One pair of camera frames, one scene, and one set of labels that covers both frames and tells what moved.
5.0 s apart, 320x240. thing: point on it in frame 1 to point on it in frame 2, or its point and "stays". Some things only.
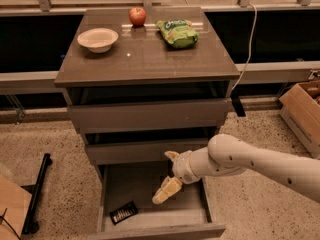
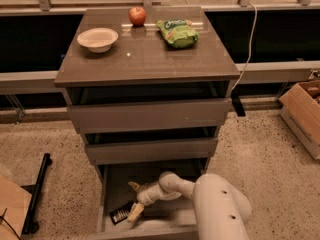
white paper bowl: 98,40 stays
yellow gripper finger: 172,154 to 134,185
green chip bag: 178,33 stays
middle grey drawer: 141,152 stays
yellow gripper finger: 169,187 to 137,209
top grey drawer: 140,116 stays
